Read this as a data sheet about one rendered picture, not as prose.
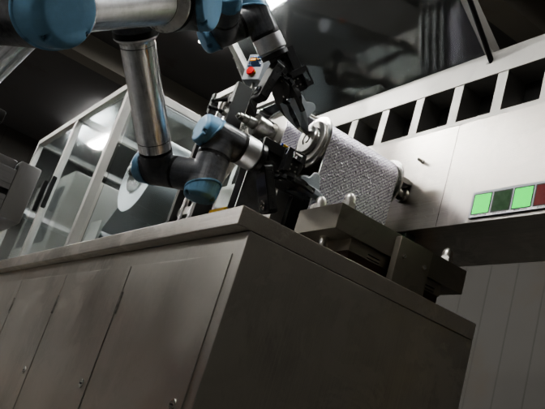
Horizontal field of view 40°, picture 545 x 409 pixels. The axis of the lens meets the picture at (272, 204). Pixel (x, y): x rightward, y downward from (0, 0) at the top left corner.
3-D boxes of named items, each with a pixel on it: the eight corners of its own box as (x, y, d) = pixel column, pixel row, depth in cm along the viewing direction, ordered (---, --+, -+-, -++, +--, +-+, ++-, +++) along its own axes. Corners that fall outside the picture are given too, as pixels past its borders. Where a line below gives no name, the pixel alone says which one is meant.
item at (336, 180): (302, 222, 181) (323, 154, 187) (374, 260, 192) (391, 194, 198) (304, 222, 181) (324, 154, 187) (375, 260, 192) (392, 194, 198)
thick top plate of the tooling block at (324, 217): (292, 234, 174) (299, 209, 176) (414, 295, 193) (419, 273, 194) (335, 227, 161) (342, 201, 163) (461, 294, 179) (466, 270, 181)
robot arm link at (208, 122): (185, 147, 170) (197, 114, 173) (225, 168, 176) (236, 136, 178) (201, 140, 164) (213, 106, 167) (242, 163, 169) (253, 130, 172)
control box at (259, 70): (238, 76, 251) (247, 51, 254) (248, 87, 256) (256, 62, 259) (255, 76, 247) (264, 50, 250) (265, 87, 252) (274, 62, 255)
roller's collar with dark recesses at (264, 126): (245, 135, 216) (251, 117, 218) (262, 145, 219) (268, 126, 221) (257, 131, 210) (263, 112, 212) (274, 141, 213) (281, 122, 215)
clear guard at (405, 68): (219, 15, 286) (220, 15, 287) (280, 132, 295) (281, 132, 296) (413, -114, 199) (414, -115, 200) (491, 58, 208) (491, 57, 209)
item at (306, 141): (295, 156, 193) (298, 133, 197) (301, 160, 194) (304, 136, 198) (314, 144, 187) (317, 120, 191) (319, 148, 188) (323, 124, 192)
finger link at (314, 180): (336, 180, 184) (306, 164, 180) (329, 202, 182) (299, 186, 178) (328, 182, 186) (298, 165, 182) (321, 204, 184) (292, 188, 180)
